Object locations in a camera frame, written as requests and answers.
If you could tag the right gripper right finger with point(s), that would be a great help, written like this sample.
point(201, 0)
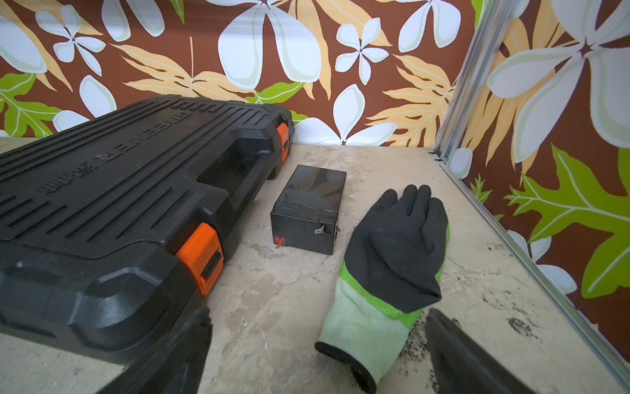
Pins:
point(461, 365)

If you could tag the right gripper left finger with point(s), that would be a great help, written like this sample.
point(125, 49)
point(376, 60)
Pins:
point(174, 364)

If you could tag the black plastic tool case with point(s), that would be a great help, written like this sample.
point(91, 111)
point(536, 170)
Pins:
point(114, 231)

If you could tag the black work glove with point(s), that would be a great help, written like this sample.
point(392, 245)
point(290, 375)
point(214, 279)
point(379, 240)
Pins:
point(390, 273)

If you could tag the small black box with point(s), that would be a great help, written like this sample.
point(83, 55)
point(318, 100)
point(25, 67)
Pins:
point(306, 213)

